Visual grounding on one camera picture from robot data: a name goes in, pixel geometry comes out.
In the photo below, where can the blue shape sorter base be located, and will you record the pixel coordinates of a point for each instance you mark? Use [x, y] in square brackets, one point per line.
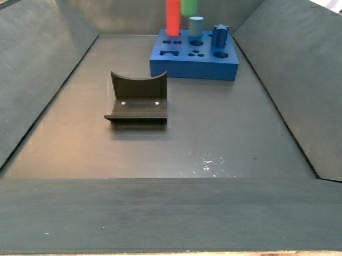
[189, 57]

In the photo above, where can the blue star prism block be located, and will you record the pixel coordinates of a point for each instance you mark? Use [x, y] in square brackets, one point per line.
[219, 35]

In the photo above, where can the green hexagon prism block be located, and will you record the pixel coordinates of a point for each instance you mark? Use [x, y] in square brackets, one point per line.
[188, 7]

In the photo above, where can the light blue cylinder block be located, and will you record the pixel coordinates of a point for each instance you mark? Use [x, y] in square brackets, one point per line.
[195, 26]

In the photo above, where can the dark curved holder stand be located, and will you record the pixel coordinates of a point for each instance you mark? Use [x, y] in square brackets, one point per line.
[140, 98]

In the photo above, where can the red rectangular prism block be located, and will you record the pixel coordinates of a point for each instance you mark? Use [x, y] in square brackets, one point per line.
[172, 17]

